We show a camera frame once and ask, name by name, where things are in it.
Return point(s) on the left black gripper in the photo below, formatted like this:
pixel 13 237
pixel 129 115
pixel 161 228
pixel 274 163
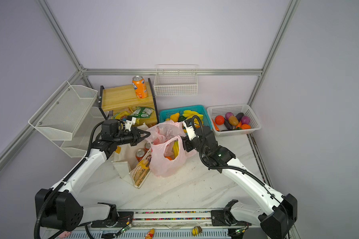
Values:
pixel 136 133

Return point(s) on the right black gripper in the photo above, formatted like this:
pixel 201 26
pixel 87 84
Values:
pixel 186 143

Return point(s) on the red cola can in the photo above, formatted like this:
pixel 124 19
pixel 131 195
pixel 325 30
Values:
pixel 147 146
pixel 140 153

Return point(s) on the white canvas tote bag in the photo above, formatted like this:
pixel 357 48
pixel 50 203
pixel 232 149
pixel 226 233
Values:
pixel 128 168

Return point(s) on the pink plastic grocery bag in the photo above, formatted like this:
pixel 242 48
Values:
pixel 168 153

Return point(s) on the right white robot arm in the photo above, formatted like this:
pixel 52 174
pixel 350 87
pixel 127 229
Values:
pixel 276 214

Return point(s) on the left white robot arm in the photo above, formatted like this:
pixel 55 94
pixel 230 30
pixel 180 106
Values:
pixel 58 207

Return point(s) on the yellow chips bag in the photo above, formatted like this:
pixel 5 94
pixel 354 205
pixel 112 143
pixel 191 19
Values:
pixel 121 115

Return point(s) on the wooden three-tier shelf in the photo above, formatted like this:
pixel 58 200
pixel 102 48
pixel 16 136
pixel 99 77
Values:
pixel 118 98

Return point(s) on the green snack bag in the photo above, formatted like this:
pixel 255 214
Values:
pixel 142 112

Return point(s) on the red tomato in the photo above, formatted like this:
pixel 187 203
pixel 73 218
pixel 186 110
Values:
pixel 219 120

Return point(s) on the brown potato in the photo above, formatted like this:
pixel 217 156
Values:
pixel 233 120

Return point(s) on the white plastic vegetable basket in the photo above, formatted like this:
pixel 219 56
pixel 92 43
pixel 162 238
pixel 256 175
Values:
pixel 247 111

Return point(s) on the purple round vegetable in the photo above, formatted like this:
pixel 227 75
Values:
pixel 245 120

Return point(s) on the white mesh two-tier rack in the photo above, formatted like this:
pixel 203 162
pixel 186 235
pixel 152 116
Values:
pixel 68 117

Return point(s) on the orange soda can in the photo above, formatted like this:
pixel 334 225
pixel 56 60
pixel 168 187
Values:
pixel 140 87

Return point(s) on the yellow banana bunch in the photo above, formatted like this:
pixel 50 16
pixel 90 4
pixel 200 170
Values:
pixel 188 114

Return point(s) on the teal plastic fruit basket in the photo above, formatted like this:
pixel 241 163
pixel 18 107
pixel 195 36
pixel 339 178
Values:
pixel 176 114

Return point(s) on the pink pig toy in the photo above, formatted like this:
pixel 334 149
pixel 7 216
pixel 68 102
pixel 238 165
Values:
pixel 64 235

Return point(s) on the white wire wall basket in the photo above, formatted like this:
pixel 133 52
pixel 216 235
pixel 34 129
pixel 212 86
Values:
pixel 174 80

